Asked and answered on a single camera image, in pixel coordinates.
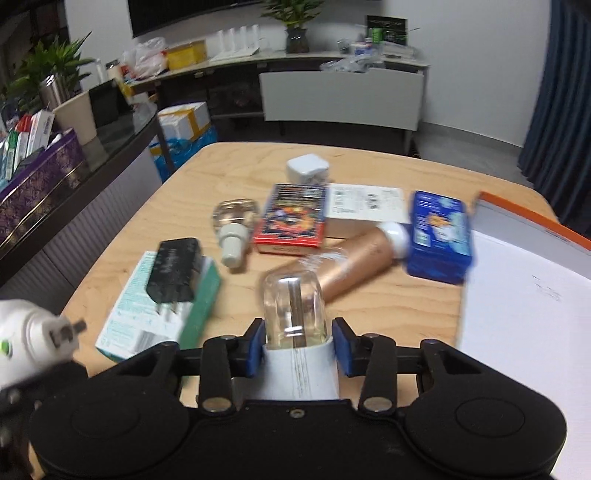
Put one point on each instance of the white cube charger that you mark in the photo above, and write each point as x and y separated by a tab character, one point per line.
308	169

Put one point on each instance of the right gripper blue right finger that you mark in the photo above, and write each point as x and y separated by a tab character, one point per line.
344	341

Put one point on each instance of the yellow cardboard box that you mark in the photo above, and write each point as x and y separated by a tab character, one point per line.
186	55

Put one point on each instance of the copper tube white cap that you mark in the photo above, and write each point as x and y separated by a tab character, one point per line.
341	267

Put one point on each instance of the dark blue curtain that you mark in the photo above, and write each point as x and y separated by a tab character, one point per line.
556	155

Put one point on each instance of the white tv cabinet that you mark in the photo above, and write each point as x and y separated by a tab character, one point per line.
282	87

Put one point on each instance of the orange rimmed white tray box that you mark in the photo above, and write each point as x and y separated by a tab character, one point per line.
526	313

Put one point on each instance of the clear glass liquid bottle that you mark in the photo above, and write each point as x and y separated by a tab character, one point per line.
299	353

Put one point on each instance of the white labelled carton box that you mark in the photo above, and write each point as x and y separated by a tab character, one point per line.
353	209

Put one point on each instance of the red and blue card box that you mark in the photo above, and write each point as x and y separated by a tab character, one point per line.
293	220

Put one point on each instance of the black green display card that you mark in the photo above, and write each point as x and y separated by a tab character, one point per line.
387	29

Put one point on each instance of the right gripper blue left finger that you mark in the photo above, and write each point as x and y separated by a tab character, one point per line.
255	337

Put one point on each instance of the leafy plant beige pot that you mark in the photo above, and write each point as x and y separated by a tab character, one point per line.
47	87

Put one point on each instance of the black power adapter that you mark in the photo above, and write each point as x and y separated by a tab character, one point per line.
175	271

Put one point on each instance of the purple patterned box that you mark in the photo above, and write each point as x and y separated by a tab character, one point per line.
60	165

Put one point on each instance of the teal and white box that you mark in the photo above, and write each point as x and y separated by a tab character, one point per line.
136	324

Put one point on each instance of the black television screen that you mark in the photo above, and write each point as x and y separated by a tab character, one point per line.
149	15

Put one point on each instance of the white yellow-taped carton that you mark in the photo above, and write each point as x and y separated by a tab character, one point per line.
184	122

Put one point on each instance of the black glass side cabinet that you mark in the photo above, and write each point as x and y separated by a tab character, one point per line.
66	203

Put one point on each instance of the white router with antennas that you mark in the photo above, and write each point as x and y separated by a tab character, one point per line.
237	44

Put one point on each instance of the blue tin box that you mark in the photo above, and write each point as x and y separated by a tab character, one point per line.
441	244

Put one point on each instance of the white plug-in vaporizer device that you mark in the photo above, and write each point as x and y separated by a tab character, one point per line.
34	340

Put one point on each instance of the potted green plant glass vase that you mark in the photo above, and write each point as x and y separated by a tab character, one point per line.
295	15

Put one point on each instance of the blue plastic bag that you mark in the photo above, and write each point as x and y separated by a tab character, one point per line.
180	151

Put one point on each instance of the white plastic bag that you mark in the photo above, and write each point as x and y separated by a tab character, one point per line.
147	59

